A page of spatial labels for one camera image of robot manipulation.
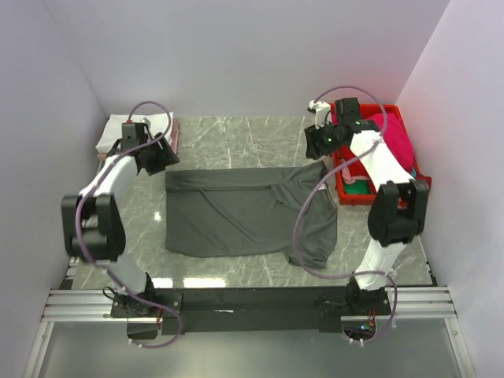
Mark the folded white t-shirt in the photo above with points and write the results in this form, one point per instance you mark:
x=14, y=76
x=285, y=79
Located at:
x=112, y=131

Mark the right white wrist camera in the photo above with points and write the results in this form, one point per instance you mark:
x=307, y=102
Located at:
x=320, y=110

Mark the black base crossbar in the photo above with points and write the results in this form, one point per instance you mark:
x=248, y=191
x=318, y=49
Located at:
x=255, y=309

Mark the red plastic bin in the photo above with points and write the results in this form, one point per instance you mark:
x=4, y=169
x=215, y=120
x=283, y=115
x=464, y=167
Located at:
x=372, y=112

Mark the magenta t-shirt in bin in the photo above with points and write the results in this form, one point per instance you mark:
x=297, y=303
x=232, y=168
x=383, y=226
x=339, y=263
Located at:
x=398, y=142

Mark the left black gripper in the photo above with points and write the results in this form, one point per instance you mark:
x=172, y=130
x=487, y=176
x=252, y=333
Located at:
x=166, y=157

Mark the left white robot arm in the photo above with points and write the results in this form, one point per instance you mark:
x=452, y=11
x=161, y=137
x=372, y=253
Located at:
x=92, y=228

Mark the folded pink t-shirt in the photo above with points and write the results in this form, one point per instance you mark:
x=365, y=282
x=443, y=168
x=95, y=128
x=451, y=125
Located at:
x=174, y=140

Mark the red t-shirt in bin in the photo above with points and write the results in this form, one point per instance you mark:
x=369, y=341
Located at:
x=356, y=171

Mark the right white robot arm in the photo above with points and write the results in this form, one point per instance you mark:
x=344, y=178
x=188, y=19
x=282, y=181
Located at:
x=397, y=213

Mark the aluminium frame rail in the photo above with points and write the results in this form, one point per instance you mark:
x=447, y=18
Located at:
x=78, y=338

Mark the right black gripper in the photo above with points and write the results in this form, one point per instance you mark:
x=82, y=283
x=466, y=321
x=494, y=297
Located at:
x=312, y=137

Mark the green cloth in bin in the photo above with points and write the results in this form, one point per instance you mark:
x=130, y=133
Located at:
x=358, y=187

